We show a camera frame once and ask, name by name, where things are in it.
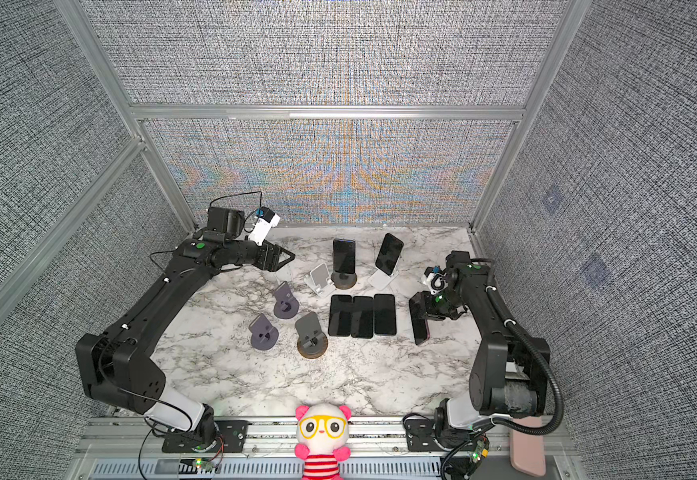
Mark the aluminium front rail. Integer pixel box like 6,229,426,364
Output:
66,407,586,479

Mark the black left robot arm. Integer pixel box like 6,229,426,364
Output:
76,206,294,442

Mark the white stand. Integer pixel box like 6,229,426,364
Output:
369,269,397,291
306,263,336,298

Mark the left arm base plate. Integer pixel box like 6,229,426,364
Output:
162,419,250,454

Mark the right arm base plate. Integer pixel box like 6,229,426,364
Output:
401,415,485,453

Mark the purple stand mid left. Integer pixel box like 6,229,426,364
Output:
274,282,300,320

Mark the white stand back right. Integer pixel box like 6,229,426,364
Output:
369,269,397,291

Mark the white stand centre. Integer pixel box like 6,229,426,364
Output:
306,263,336,298

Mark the blue phone mid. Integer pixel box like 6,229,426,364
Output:
373,294,397,336

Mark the purple phone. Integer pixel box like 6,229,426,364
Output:
408,295,430,346

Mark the purple stand front left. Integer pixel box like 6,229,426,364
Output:
248,314,280,351

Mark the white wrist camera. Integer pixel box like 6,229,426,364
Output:
422,266,447,295
248,206,280,246

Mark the pink phone case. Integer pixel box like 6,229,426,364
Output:
509,430,546,478

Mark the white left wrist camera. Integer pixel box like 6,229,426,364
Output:
248,206,280,246

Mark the black phone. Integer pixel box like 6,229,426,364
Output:
350,296,374,339
375,233,404,276
332,239,356,275
328,295,353,337

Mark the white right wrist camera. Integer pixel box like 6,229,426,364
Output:
422,266,447,295

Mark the wooden grey stand back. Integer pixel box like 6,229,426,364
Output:
330,272,357,290

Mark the pink white plush toy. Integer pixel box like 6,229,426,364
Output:
294,403,352,480

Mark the wooden round phone stand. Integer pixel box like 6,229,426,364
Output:
296,312,328,360

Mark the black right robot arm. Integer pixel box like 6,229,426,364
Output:
408,250,564,449

